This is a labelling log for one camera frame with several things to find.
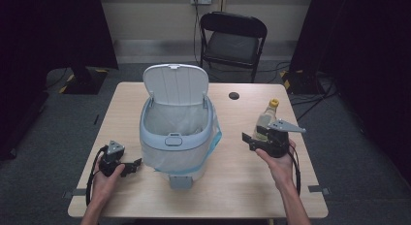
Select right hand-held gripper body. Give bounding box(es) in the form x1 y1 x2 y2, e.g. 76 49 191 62
261 118 307 159

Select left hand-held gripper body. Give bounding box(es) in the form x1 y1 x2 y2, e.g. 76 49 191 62
98 140 126 177

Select clear plastic bottle yellow cap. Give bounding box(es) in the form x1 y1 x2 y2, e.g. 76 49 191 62
252 98 280 142

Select white pedal bin grey lid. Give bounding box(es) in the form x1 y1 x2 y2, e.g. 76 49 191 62
139 63 223 191

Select translucent blue bin liner bag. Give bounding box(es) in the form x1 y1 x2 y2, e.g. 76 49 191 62
142 100 223 176

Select person's left hand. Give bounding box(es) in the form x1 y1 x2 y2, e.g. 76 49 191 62
91 161 126 202

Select person's right hand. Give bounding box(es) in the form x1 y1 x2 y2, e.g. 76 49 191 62
255 140 297 190

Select grey tape strip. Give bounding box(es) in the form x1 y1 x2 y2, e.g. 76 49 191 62
307 184 332 197
62 187 88 200

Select black stand base striped tape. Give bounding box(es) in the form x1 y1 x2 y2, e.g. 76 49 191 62
58 66 110 96
279 69 324 96

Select black folding chair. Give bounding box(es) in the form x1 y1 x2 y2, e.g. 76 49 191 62
199 11 269 83

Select black curtain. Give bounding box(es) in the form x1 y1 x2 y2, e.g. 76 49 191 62
0 0 119 162
289 0 411 184

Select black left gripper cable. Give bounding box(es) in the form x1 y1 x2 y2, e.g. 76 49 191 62
84 145 109 208

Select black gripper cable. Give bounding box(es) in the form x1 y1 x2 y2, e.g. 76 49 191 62
84 145 109 208
287 144 302 197

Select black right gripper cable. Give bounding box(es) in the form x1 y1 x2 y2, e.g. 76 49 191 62
287 144 302 197

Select black floor cables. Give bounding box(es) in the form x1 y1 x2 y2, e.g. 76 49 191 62
258 60 339 122

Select black wall outlet cable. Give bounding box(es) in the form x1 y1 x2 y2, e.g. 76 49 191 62
192 1 202 65

